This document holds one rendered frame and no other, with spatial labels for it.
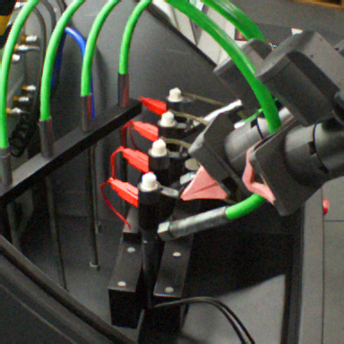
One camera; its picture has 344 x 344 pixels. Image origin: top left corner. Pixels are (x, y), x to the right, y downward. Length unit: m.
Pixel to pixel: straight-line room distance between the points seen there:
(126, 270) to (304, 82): 0.51
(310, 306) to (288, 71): 0.51
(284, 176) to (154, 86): 0.58
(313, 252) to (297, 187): 0.45
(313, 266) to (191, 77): 0.37
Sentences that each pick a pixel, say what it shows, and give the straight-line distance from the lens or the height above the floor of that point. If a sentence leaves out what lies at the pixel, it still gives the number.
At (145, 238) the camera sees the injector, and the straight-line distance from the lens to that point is 0.93.
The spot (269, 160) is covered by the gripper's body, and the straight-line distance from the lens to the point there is 0.62.
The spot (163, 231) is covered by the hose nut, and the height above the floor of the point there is 1.13.
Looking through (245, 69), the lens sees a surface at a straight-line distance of 0.66.
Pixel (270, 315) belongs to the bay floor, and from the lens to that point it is 1.13.
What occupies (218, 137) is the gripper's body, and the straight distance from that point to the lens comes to 0.81.
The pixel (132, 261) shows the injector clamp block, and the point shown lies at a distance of 0.99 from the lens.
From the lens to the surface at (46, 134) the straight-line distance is 0.97.
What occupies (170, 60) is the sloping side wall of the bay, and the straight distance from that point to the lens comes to 1.15.
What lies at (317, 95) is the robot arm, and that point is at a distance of 0.54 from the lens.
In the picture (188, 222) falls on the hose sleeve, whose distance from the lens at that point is 0.77.
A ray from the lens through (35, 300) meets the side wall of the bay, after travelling 0.57.
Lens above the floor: 1.61
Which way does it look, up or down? 32 degrees down
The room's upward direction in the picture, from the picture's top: 1 degrees clockwise
